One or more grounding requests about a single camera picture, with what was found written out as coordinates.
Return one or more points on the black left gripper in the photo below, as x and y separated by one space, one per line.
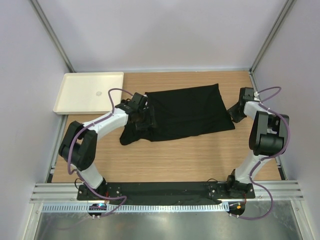
140 126

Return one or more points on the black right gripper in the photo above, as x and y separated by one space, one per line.
235 118

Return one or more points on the black tank top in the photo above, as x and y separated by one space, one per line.
183 113

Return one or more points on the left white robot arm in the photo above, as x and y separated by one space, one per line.
79 144

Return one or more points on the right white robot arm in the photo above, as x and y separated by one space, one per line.
269 138

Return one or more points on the white plastic tray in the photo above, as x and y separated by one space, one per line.
87 93

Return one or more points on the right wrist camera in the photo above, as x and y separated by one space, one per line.
256 96

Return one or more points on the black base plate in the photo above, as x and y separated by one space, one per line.
177 193

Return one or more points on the slotted cable duct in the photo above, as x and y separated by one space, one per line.
102 208

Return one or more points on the aluminium rail front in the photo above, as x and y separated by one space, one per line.
67 192

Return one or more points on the left aluminium frame post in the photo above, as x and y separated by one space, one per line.
51 34

